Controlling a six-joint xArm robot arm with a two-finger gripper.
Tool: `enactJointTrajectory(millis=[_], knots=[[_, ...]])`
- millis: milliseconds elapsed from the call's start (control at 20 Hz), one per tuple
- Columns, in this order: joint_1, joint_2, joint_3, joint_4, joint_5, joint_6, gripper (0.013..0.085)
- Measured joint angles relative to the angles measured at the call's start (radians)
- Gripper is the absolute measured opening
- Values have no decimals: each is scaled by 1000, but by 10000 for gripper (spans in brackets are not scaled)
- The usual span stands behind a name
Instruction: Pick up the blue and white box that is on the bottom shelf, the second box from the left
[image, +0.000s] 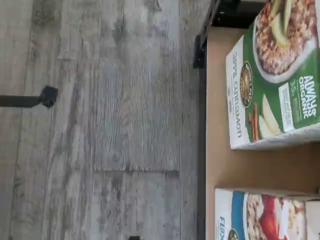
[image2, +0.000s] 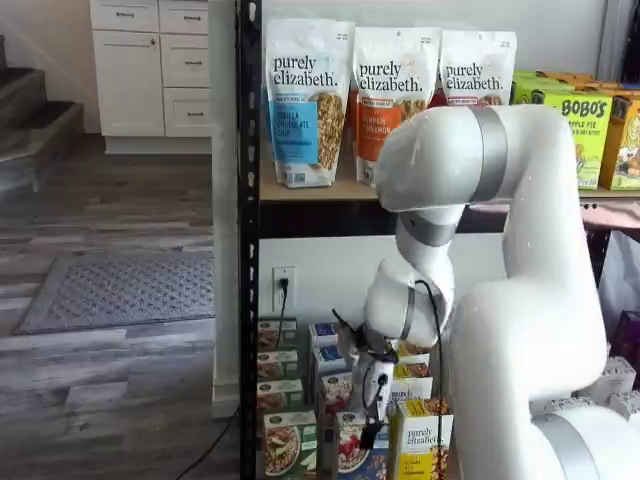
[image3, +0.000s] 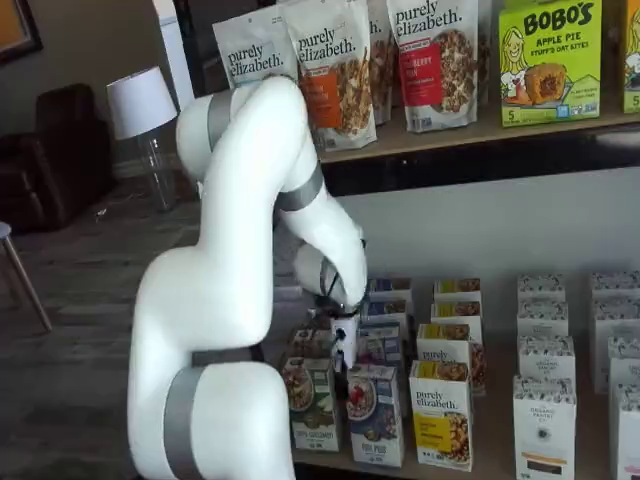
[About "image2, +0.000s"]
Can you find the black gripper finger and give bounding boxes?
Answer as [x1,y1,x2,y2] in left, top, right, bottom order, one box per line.
[359,418,383,450]

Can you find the translucent white plastic bag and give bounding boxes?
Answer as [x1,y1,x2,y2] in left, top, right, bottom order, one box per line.
[596,228,640,352]

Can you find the purple bag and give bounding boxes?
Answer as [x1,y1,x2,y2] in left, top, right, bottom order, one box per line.
[606,309,640,362]

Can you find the black floor cable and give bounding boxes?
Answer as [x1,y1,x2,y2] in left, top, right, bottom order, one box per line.
[173,402,241,480]

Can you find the white kitchen cabinet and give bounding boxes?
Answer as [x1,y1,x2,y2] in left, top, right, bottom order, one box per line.
[89,0,212,156]

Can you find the white wall outlet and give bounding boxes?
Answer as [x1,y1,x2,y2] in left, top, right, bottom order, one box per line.
[271,265,297,314]

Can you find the blue label granola bag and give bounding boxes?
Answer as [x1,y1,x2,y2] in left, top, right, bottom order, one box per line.
[263,18,357,190]

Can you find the blue and white cereal box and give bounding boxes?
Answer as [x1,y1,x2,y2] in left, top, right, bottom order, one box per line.
[333,409,392,480]
[307,321,347,349]
[319,370,359,417]
[311,344,357,377]

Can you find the black metal shelving unit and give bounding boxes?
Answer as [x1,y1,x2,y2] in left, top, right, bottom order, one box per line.
[236,0,640,480]

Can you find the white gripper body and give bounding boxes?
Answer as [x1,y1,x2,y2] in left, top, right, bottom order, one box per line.
[353,351,397,427]

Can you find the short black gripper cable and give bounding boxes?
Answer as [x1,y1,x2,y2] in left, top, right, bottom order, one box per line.
[331,308,364,338]

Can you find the grey patterned floor mat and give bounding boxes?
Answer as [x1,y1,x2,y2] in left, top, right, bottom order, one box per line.
[11,251,217,337]

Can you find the black power cord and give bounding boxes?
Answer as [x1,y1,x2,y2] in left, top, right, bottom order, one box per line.
[277,276,291,352]

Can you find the orange label granola bag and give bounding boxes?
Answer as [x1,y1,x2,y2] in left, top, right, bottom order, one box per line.
[351,25,443,189]
[345,88,360,169]

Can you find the green Bobo's apple pie box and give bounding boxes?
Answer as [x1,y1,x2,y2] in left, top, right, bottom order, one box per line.
[558,91,614,192]
[510,69,577,108]

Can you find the yellow and white granola box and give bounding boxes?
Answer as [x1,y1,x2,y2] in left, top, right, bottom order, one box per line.
[397,341,432,364]
[389,397,454,480]
[391,376,434,407]
[394,360,432,382]

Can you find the yellow Bobo's box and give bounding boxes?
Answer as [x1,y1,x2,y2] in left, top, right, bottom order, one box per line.
[598,94,640,193]
[574,78,640,102]

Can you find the green cereal box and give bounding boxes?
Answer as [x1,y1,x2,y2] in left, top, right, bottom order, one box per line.
[256,378,305,417]
[262,409,319,480]
[256,349,300,384]
[256,317,298,352]

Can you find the grey wooden stairs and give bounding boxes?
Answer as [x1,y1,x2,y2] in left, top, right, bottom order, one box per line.
[0,33,85,202]

